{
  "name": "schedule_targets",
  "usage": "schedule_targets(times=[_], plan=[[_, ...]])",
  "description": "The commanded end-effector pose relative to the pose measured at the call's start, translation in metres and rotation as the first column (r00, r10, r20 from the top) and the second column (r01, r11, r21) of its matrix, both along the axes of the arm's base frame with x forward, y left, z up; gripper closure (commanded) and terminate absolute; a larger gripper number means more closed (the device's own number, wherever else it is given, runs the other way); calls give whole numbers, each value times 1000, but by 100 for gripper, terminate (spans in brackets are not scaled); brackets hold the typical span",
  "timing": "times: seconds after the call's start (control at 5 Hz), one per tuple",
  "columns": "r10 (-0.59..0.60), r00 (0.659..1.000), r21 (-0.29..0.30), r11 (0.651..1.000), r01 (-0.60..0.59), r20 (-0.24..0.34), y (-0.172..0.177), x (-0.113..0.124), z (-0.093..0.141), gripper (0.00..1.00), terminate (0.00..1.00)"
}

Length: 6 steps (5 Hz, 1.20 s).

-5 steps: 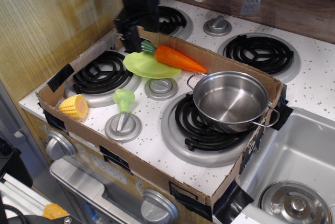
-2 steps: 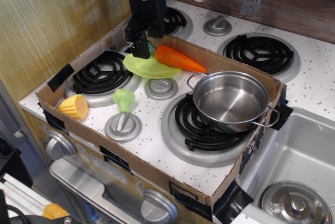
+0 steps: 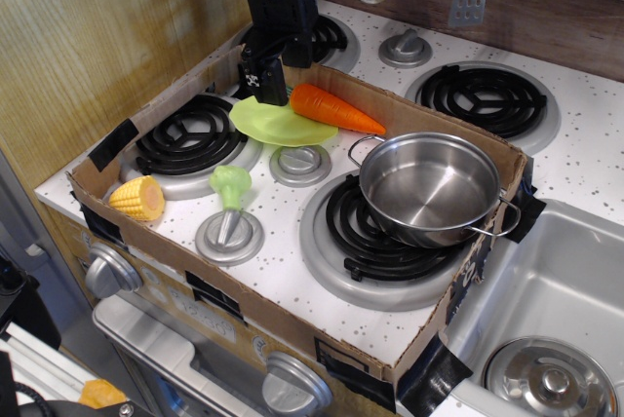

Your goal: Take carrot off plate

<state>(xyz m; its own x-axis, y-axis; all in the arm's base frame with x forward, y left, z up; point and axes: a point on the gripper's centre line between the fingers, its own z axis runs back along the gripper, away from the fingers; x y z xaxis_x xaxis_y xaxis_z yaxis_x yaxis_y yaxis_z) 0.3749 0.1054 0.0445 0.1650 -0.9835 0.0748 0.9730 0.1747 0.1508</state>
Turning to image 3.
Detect silver stovetop knob front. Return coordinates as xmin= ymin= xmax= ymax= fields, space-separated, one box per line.
xmin=195 ymin=209 xmax=264 ymax=266

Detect silver oven knob right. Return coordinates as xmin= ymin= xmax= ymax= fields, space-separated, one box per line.
xmin=262 ymin=351 xmax=333 ymax=417

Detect brown cardboard fence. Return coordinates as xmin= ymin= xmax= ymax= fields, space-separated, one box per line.
xmin=66 ymin=43 xmax=547 ymax=413

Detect yellow toy corn cob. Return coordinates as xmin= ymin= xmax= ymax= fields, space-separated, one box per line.
xmin=108 ymin=175 xmax=165 ymax=221

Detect silver oven door handle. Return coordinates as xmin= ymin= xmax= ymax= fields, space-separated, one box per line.
xmin=93 ymin=296 xmax=258 ymax=416

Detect silver oven knob left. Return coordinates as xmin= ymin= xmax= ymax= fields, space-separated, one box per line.
xmin=85 ymin=243 xmax=143 ymax=299

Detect silver stovetop knob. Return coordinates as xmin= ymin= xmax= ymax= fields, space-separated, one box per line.
xmin=269 ymin=145 xmax=332 ymax=188
xmin=195 ymin=209 xmax=264 ymax=266
xmin=378 ymin=28 xmax=433 ymax=68

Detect green toy broccoli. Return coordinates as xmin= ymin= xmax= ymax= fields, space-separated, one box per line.
xmin=209 ymin=165 xmax=252 ymax=211

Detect back right black burner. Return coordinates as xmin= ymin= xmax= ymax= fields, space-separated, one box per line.
xmin=414 ymin=65 xmax=548 ymax=138

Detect stainless steel pot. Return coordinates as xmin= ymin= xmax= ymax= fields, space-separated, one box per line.
xmin=348 ymin=132 xmax=521 ymax=248

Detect front left black burner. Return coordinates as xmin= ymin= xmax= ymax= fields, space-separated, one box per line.
xmin=135 ymin=95 xmax=248 ymax=176

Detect steel pot lid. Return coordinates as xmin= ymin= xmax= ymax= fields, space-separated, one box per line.
xmin=482 ymin=336 xmax=619 ymax=416

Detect silver stovetop knob back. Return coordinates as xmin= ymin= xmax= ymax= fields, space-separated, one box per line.
xmin=378 ymin=28 xmax=433 ymax=68

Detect front right black burner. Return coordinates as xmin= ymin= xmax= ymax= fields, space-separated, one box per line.
xmin=325 ymin=174 xmax=463 ymax=282

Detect stainless steel sink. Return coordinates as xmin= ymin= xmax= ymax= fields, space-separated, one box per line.
xmin=397 ymin=199 xmax=624 ymax=417

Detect silver stovetop knob middle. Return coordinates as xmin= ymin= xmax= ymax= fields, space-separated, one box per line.
xmin=269 ymin=145 xmax=332 ymax=188

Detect silver oven knob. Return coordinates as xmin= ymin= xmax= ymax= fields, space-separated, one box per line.
xmin=85 ymin=243 xmax=143 ymax=299
xmin=262 ymin=351 xmax=333 ymax=417

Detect black cable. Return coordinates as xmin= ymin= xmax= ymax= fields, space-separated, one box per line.
xmin=12 ymin=380 xmax=50 ymax=417

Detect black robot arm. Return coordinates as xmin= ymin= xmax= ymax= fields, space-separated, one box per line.
xmin=241 ymin=0 xmax=319 ymax=106

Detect light green plastic plate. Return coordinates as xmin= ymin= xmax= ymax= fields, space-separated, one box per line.
xmin=229 ymin=96 xmax=338 ymax=147

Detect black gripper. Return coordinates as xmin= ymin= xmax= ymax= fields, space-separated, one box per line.
xmin=240 ymin=0 xmax=319 ymax=106

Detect orange toy carrot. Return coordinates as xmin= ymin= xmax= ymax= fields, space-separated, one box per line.
xmin=290 ymin=84 xmax=386 ymax=135

